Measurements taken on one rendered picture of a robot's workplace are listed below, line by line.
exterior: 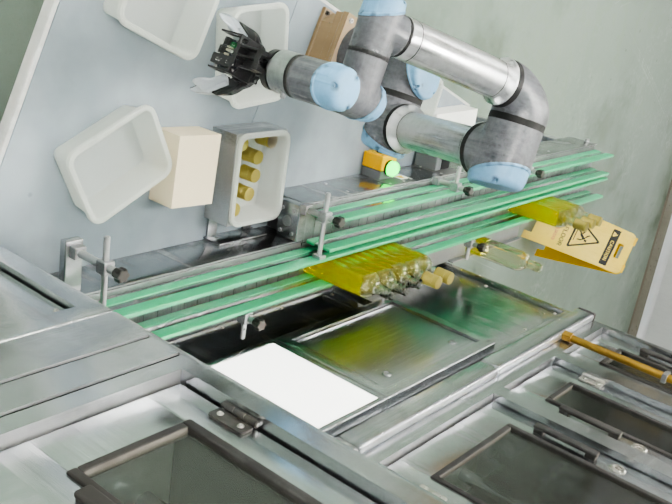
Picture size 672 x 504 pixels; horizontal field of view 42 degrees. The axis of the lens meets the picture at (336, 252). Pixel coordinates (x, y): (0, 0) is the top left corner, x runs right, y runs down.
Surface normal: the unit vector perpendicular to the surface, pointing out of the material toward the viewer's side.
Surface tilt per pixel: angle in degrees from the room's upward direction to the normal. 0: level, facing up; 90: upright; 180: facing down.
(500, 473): 90
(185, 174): 0
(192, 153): 0
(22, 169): 0
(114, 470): 90
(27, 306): 90
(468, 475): 90
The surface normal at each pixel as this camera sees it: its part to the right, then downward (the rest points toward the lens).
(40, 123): 0.76, 0.32
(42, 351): 0.15, -0.93
